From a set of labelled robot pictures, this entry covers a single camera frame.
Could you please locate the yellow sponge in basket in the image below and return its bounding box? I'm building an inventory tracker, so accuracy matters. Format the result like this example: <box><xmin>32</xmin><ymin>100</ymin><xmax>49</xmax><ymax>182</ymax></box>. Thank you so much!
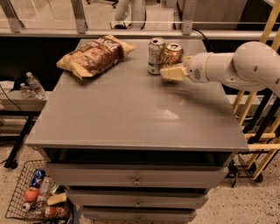
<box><xmin>47</xmin><ymin>192</ymin><xmax>67</xmax><ymax>206</ymax></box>

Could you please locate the orange LaCroix can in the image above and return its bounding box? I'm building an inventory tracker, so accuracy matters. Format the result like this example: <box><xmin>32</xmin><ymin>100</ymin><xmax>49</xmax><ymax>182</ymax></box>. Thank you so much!
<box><xmin>163</xmin><ymin>43</ymin><xmax>184</xmax><ymax>67</ymax></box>

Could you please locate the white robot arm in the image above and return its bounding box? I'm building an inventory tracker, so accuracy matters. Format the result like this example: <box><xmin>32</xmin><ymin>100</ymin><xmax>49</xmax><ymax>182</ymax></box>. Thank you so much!
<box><xmin>160</xmin><ymin>41</ymin><xmax>280</xmax><ymax>97</ymax></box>

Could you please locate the brown yellow chip bag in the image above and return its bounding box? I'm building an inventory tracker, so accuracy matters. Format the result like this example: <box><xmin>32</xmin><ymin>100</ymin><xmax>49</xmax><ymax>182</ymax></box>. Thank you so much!
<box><xmin>56</xmin><ymin>35</ymin><xmax>136</xmax><ymax>80</ymax></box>

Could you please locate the black wire basket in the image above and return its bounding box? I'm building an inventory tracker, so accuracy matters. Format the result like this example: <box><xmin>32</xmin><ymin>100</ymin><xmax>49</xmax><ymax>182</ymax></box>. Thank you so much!
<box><xmin>5</xmin><ymin>160</ymin><xmax>73</xmax><ymax>224</ymax></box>

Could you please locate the grey side desk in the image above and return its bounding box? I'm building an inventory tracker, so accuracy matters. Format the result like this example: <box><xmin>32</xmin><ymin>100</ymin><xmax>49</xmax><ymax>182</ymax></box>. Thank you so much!
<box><xmin>0</xmin><ymin>91</ymin><xmax>49</xmax><ymax>169</ymax></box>

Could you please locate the blue soda can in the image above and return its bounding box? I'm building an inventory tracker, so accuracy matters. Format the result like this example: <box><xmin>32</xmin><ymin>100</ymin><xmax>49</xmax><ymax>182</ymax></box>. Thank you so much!
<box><xmin>29</xmin><ymin>169</ymin><xmax>46</xmax><ymax>188</ymax></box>

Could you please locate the clear plastic water bottle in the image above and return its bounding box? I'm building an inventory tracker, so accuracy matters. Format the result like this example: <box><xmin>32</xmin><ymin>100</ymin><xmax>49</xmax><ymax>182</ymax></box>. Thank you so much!
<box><xmin>26</xmin><ymin>72</ymin><xmax>46</xmax><ymax>100</ymax></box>

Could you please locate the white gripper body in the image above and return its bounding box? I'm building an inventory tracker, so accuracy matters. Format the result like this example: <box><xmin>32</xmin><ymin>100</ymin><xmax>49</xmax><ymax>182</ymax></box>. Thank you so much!
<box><xmin>185</xmin><ymin>52</ymin><xmax>212</xmax><ymax>83</ymax></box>

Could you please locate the red apple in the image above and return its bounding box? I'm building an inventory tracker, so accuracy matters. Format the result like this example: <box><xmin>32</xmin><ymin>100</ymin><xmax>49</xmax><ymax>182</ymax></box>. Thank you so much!
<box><xmin>24</xmin><ymin>187</ymin><xmax>39</xmax><ymax>202</ymax></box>

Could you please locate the white green 7up can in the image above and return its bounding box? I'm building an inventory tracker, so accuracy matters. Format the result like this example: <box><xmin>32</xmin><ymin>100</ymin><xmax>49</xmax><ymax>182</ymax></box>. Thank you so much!
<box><xmin>148</xmin><ymin>37</ymin><xmax>165</xmax><ymax>75</ymax></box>

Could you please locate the small clear water bottle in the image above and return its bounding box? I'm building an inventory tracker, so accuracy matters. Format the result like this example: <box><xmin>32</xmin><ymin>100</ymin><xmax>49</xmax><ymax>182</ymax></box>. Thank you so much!
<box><xmin>20</xmin><ymin>83</ymin><xmax>33</xmax><ymax>98</ymax></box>

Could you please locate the grey drawer cabinet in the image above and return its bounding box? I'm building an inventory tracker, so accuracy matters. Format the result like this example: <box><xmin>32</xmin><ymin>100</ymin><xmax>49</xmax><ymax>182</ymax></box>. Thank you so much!
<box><xmin>27</xmin><ymin>40</ymin><xmax>247</xmax><ymax>224</ymax></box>

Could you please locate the metal railing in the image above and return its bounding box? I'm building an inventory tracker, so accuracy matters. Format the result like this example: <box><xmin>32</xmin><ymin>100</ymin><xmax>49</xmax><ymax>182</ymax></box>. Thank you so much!
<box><xmin>0</xmin><ymin>0</ymin><xmax>278</xmax><ymax>41</ymax></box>

